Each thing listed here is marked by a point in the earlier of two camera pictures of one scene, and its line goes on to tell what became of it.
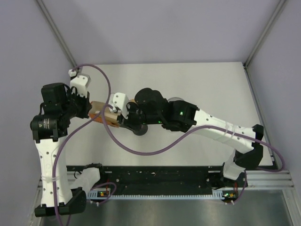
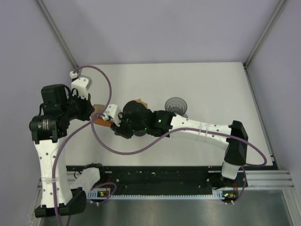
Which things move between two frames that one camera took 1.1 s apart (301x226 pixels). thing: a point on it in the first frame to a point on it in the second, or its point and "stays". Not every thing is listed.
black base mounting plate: (124, 180) stays
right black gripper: (128, 123) to (120, 130)
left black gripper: (86, 105) stays
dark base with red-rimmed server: (142, 130) stays
